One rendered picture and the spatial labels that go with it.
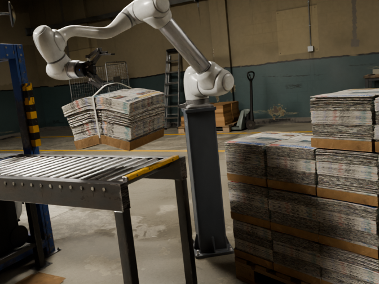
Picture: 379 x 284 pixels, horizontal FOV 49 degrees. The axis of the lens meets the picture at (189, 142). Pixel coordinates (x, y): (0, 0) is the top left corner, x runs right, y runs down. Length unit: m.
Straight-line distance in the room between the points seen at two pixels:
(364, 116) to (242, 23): 7.64
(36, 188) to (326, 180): 1.35
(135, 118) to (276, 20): 7.43
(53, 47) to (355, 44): 7.18
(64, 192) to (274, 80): 7.46
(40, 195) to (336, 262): 1.42
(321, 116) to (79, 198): 1.14
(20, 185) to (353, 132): 1.57
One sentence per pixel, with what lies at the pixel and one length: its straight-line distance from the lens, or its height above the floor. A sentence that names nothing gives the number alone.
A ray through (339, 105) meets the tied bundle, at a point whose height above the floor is 1.03.
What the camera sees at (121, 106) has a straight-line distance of 1.83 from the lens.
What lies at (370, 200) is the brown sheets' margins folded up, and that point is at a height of 0.63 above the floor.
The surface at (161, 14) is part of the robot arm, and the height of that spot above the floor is 1.55.
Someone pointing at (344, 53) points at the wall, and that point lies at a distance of 8.74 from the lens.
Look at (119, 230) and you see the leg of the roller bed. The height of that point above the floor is 0.59.
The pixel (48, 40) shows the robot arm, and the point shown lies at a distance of 2.13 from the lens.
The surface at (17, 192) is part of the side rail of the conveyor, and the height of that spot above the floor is 0.73.
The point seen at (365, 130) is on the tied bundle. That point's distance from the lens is 1.83.
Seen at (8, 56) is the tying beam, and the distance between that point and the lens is 3.11.
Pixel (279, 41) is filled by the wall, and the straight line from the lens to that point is 9.03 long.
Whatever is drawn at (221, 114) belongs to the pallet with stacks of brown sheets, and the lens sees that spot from 8.40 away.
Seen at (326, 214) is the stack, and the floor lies 0.53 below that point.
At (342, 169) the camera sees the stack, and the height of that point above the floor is 0.75.
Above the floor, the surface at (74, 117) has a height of 1.07.
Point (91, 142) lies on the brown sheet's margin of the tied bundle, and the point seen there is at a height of 0.95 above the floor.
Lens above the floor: 1.22
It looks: 9 degrees down
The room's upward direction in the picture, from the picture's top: 6 degrees counter-clockwise
